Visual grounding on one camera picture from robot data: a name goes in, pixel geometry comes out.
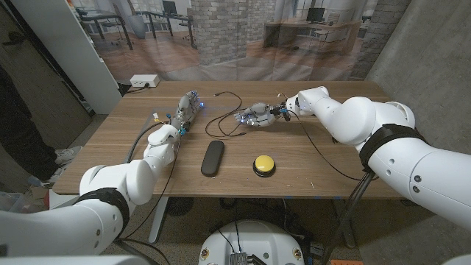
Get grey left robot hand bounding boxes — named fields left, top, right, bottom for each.
left=169, top=91, right=204, bottom=133

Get white sneaker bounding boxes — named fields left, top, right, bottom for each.
left=54, top=145, right=83, bottom=166

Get printed office backdrop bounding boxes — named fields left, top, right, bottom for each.
left=68, top=0, right=411, bottom=82

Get person in dark trousers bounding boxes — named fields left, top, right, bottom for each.
left=0, top=66, right=58, bottom=183

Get grey table leg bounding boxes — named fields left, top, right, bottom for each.
left=148, top=197, right=170, bottom=244
left=333, top=198, right=357, bottom=249

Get brown wooden door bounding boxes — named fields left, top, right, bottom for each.
left=0, top=0, right=93, bottom=152

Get black power strip cord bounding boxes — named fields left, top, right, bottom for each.
left=118, top=82, right=150, bottom=96

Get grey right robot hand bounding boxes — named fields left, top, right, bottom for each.
left=234, top=102, right=286, bottom=128

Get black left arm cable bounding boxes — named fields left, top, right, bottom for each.
left=124, top=121, right=169, bottom=165

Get white power strip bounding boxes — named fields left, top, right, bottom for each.
left=130, top=74, right=160, bottom=88

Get yellow push button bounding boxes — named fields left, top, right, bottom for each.
left=252, top=155, right=277, bottom=178

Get black round floor fan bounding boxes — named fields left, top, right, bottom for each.
left=166, top=197, right=194, bottom=217

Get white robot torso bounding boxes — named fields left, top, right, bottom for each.
left=198, top=219, right=305, bottom=265

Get white cabinet panel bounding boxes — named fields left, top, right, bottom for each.
left=10, top=0, right=122, bottom=115

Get black USB cable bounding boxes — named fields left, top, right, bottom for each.
left=204, top=91, right=247, bottom=139

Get black glasses case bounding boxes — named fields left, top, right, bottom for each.
left=200, top=140, right=226, bottom=178

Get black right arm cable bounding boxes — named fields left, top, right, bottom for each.
left=288, top=110, right=380, bottom=265

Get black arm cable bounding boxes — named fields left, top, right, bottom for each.
left=288, top=110, right=380, bottom=265
left=124, top=121, right=169, bottom=165

